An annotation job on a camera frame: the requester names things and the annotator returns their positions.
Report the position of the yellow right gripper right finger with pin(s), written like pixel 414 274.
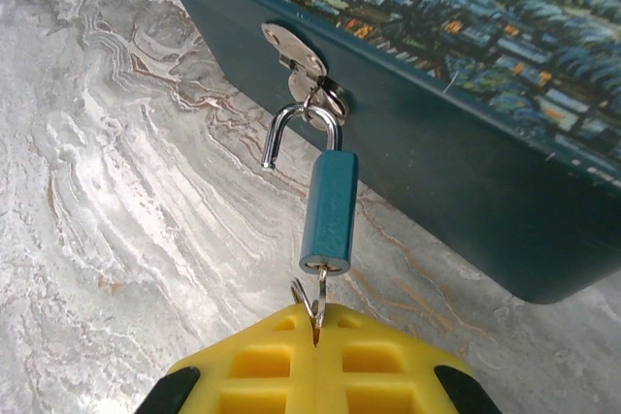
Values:
pixel 378 365

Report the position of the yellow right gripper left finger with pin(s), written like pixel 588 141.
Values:
pixel 262 365

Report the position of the small silver key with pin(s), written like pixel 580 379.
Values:
pixel 322 288

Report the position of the small teal padlock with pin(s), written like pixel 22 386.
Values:
pixel 330 210

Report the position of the teal box with painting lid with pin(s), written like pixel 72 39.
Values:
pixel 485 118

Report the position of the silver staple loop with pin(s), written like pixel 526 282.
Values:
pixel 338 99

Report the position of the silver hasp plate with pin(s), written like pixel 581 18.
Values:
pixel 300 56

